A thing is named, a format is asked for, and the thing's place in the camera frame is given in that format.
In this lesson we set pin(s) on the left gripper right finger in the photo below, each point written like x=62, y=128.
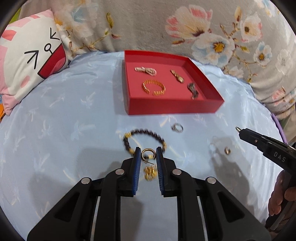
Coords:
x=206, y=210

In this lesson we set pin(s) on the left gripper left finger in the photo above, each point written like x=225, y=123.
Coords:
x=91, y=209

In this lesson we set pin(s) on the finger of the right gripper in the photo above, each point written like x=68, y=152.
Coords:
x=278, y=152

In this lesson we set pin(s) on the gold hoop earring large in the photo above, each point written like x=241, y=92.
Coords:
x=147, y=155

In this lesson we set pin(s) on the silver watch green dial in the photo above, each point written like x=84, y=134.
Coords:
x=191, y=87

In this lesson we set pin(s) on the gold cuff bangle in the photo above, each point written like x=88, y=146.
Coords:
x=153, y=87

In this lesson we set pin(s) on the gold wrist watch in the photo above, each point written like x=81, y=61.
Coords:
x=178, y=77

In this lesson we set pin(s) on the person's right hand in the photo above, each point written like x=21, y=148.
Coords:
x=279, y=194

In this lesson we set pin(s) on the light blue palm bedsheet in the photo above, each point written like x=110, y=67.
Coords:
x=72, y=124

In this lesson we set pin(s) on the grey floral fleece blanket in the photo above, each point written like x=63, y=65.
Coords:
x=250, y=40

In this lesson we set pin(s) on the red cardboard box tray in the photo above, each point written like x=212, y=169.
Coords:
x=143, y=65

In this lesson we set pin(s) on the pink bunny face pillow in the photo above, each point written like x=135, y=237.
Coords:
x=31, y=51

